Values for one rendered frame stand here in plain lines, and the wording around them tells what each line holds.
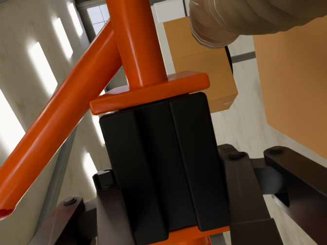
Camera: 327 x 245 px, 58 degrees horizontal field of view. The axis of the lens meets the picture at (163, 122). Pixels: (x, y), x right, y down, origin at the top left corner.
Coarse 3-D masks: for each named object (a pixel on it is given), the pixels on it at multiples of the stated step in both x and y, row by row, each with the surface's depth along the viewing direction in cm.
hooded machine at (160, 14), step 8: (168, 0) 789; (176, 0) 756; (184, 0) 761; (152, 8) 764; (160, 8) 761; (168, 8) 763; (176, 8) 764; (184, 8) 769; (160, 16) 770; (168, 16) 771; (176, 16) 773; (184, 16) 775
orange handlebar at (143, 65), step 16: (112, 0) 14; (128, 0) 14; (144, 0) 14; (112, 16) 15; (128, 16) 14; (144, 16) 14; (128, 32) 14; (144, 32) 14; (128, 48) 15; (144, 48) 15; (160, 48) 15; (128, 64) 15; (144, 64) 15; (160, 64) 15; (128, 80) 15; (144, 80) 15; (160, 80) 15; (192, 240) 17; (208, 240) 22
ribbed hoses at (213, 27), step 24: (192, 0) 18; (216, 0) 13; (240, 0) 11; (264, 0) 10; (288, 0) 9; (312, 0) 9; (192, 24) 20; (216, 24) 15; (240, 24) 12; (264, 24) 11; (288, 24) 11; (216, 48) 24
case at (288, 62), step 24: (312, 24) 22; (264, 48) 33; (288, 48) 27; (312, 48) 23; (264, 72) 35; (288, 72) 28; (312, 72) 24; (264, 96) 37; (288, 96) 30; (312, 96) 25; (288, 120) 31; (312, 120) 26; (312, 144) 27
